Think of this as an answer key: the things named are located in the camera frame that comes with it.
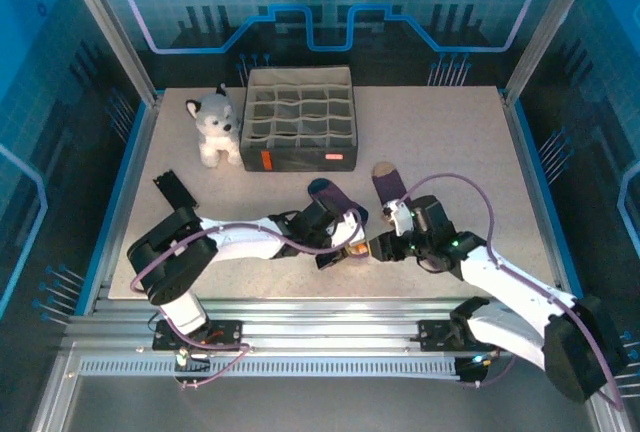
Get purple sock with teal toe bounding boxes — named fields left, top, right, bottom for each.
left=307, top=177, right=371, bottom=227

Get purple sock with beige toe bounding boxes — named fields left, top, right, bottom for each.
left=372, top=161, right=416, bottom=209

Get grey fabric divided organizer box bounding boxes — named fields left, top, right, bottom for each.
left=238, top=65, right=360, bottom=173

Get grey white husky plush toy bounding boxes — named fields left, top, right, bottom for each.
left=185, top=82, right=244, bottom=169

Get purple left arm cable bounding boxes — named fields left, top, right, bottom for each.
left=130, top=207, right=365, bottom=391

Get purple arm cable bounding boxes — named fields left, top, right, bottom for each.
left=394, top=172, right=624, bottom=411
left=130, top=207, right=365, bottom=391

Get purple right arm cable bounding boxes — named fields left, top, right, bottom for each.
left=394, top=172, right=624, bottom=411

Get aluminium front frame rail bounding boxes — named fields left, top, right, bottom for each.
left=64, top=296, right=599, bottom=353

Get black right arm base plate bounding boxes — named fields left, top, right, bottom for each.
left=417, top=319, right=509, bottom=352

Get aluminium side rail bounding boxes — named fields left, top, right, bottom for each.
left=82, top=94, right=164, bottom=316
left=499, top=89, right=591, bottom=316

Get slotted grey cable duct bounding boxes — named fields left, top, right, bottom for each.
left=77, top=357, right=464, bottom=379

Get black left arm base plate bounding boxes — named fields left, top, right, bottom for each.
left=152, top=319, right=245, bottom=352

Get aluminium frame post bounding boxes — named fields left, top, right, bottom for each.
left=54, top=0, right=162, bottom=106
left=503, top=0, right=604, bottom=103

